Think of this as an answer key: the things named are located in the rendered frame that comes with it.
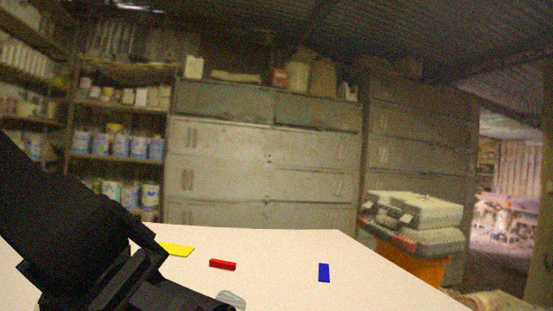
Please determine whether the yellow flat plate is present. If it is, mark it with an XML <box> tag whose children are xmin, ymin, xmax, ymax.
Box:
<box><xmin>158</xmin><ymin>241</ymin><xmax>195</xmax><ymax>258</ymax></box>

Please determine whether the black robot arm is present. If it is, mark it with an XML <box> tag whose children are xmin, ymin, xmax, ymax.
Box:
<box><xmin>0</xmin><ymin>129</ymin><xmax>236</xmax><ymax>311</ymax></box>

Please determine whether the small blue block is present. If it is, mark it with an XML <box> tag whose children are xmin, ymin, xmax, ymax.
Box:
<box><xmin>318</xmin><ymin>263</ymin><xmax>330</xmax><ymax>282</ymax></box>

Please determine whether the red rectangular block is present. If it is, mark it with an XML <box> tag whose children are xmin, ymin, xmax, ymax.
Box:
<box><xmin>209</xmin><ymin>258</ymin><xmax>237</xmax><ymax>271</ymax></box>

